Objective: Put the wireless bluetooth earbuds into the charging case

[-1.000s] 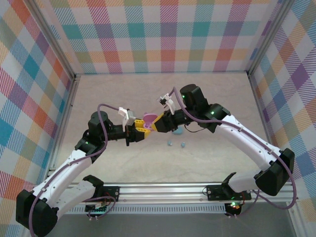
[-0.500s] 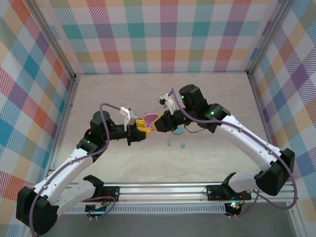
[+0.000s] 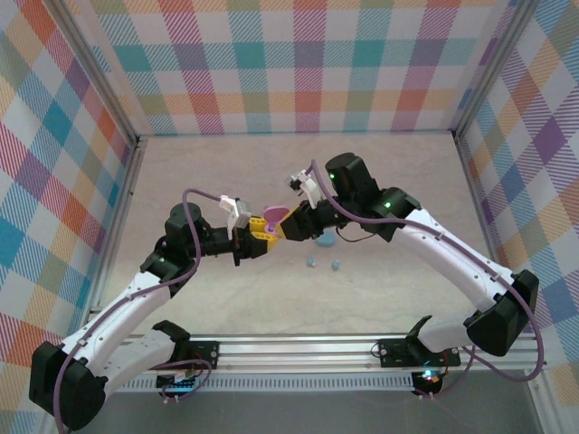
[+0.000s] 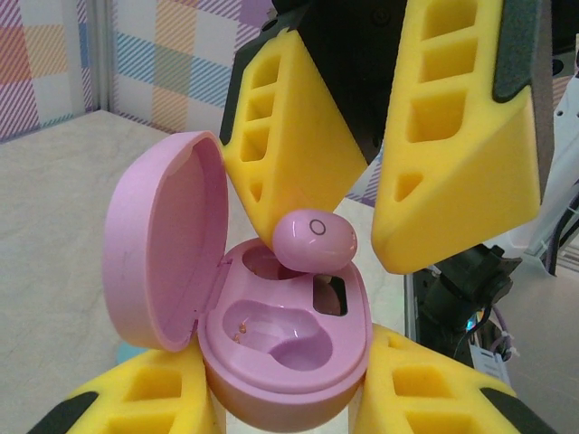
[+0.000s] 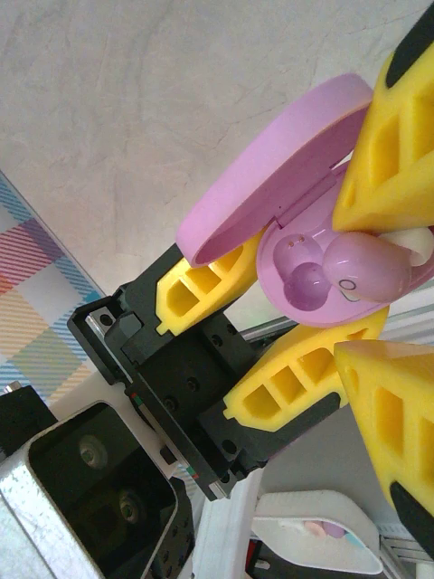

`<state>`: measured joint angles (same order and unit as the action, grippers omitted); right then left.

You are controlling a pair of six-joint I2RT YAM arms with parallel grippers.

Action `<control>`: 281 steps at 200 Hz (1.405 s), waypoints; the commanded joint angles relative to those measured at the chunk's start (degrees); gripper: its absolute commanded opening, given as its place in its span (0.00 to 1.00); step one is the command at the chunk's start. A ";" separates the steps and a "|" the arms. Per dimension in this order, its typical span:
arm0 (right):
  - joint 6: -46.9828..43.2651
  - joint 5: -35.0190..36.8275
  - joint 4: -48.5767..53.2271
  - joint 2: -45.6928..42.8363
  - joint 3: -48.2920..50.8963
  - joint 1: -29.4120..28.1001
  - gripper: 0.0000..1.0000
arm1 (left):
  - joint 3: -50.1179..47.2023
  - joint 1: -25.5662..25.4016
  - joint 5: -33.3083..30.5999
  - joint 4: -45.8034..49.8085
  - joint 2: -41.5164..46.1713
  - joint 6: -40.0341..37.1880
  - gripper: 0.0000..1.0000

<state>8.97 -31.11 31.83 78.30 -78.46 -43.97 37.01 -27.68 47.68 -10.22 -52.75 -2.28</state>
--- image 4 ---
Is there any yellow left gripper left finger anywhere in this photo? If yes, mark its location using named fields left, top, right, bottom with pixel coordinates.
left=26, top=343, right=227, bottom=434

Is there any pink earbud charging case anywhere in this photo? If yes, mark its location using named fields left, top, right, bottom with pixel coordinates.
left=102, top=130, right=375, bottom=429

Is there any pink wireless earbud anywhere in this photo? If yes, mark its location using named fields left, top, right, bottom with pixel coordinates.
left=270, top=208, right=357, bottom=277

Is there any aluminium frame corner post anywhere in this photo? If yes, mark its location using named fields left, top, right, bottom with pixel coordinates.
left=81, top=0, right=115, bottom=115

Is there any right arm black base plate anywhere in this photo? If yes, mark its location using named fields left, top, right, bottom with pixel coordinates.
left=415, top=270, right=458, bottom=349

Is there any white label tag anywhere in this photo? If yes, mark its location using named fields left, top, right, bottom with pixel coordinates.
left=470, top=336, right=515, bottom=385

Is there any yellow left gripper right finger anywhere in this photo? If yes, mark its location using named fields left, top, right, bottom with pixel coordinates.
left=356, top=327, right=579, bottom=434

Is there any aluminium mounting rail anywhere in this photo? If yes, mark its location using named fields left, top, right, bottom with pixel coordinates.
left=403, top=270, right=426, bottom=349

